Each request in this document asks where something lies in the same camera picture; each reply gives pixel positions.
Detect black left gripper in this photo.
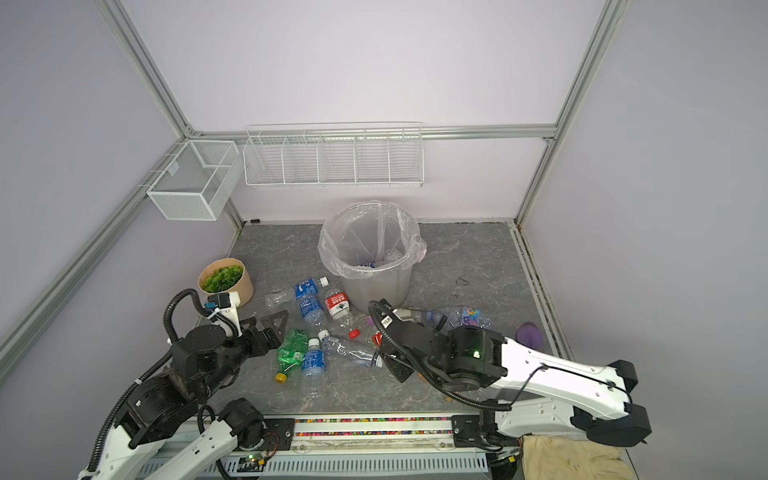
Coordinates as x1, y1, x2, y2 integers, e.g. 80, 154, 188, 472
199, 310, 289, 398

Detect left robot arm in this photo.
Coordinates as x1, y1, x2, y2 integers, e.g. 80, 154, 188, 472
79, 289, 289, 479

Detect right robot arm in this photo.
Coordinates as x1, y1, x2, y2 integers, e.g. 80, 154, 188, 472
368, 300, 652, 448

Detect blue label bottle near bin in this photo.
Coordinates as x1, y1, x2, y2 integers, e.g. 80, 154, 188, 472
294, 277, 329, 328

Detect grey mesh waste bin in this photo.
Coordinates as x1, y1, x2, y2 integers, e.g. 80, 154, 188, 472
323, 202, 420, 316

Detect clear plastic bin liner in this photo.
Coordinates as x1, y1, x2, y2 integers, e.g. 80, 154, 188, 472
317, 200, 427, 280

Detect white yellow label clear bottle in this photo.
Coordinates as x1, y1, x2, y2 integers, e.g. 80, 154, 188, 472
395, 308, 429, 323

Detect clear crushed bottle left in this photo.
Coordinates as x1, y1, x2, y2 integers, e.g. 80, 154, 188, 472
264, 288, 296, 311

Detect crushed green bottle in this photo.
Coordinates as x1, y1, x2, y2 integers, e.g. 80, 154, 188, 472
275, 329, 309, 384

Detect beige pot with green plant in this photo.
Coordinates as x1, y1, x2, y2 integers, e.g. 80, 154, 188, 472
197, 258, 255, 306

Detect blue label bottle white cap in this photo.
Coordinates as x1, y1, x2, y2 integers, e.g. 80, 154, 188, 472
301, 338, 327, 397

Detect clear bottle white cap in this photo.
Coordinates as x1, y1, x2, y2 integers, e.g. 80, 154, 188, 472
318, 330, 384, 368

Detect large clear bottle colourful label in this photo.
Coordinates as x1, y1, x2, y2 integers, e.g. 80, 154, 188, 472
424, 307, 491, 333

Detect red label clear bottle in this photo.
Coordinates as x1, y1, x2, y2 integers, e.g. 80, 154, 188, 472
323, 288, 360, 339

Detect purple plastic scoop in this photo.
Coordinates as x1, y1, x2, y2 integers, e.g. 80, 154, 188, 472
515, 322, 545, 351

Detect white mesh box basket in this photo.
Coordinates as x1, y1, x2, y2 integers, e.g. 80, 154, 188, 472
147, 140, 244, 221

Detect beige cloth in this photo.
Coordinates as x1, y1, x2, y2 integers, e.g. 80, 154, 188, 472
522, 436, 635, 480

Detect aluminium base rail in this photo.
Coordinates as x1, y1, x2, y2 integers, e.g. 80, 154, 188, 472
137, 410, 601, 480

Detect white wire wall shelf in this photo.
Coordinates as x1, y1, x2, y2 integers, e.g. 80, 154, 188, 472
243, 122, 425, 188

